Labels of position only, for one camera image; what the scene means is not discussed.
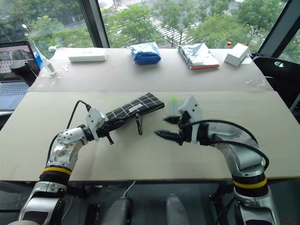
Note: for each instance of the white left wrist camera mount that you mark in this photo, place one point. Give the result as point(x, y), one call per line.
point(93, 119)

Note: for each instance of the small white cardboard box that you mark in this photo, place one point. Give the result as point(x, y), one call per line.
point(236, 55)

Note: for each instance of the blue cloth in plastic bag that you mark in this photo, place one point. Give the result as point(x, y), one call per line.
point(145, 54)

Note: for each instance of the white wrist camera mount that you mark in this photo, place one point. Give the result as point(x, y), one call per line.
point(193, 110)
point(93, 119)

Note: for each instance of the small white clip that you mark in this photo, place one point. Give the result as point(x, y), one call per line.
point(65, 68)

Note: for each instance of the black chair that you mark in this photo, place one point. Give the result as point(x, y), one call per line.
point(279, 77)

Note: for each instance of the small red cap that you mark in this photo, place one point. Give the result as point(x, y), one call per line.
point(229, 43)

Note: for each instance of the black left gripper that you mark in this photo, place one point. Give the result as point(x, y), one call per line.
point(102, 132)

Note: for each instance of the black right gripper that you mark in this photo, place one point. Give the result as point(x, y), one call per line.
point(184, 134)

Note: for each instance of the dark window frame post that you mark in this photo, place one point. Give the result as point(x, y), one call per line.
point(95, 23)
point(279, 25)

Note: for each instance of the silver foil packet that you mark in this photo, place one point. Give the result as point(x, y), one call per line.
point(198, 57)

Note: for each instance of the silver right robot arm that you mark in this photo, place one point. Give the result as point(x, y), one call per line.
point(243, 157)

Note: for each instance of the dark rounded grey shape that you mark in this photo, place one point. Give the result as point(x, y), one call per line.
point(119, 211)

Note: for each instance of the flat white box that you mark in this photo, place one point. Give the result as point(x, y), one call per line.
point(87, 56)

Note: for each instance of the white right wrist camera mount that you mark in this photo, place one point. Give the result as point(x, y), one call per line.
point(193, 110)

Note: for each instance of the white tube with long nozzle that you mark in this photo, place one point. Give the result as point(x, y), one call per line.
point(48, 64)

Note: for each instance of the green highlighter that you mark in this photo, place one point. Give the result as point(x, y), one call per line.
point(173, 106)

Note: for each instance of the open laptop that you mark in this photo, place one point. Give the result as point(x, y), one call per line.
point(14, 77)

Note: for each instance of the black white-grid pencil pouch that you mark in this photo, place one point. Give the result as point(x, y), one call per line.
point(138, 106)

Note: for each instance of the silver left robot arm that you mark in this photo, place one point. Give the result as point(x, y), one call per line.
point(63, 145)

